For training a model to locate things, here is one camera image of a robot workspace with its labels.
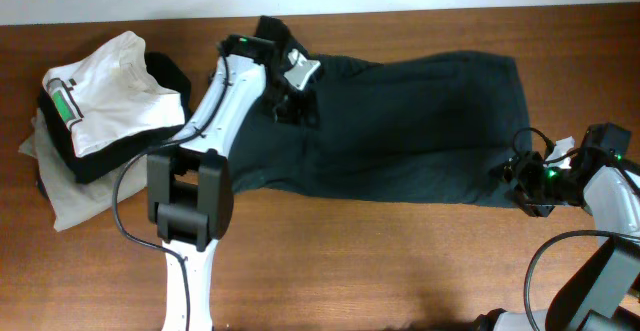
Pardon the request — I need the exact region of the beige folded cloth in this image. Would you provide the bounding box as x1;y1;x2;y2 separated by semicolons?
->
18;109;124;232

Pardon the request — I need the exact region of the black folded garment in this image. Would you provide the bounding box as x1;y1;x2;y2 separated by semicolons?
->
38;52;191;184

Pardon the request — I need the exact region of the dark green t-shirt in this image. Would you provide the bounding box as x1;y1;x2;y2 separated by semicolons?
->
229;51;532;207

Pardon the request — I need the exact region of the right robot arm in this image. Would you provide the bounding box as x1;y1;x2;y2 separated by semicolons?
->
475;130;639;330

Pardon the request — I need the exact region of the white folded t-shirt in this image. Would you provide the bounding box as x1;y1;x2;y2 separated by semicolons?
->
42;31;185;158

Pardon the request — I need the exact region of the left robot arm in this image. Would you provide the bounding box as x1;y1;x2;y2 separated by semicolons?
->
147;35;321;330

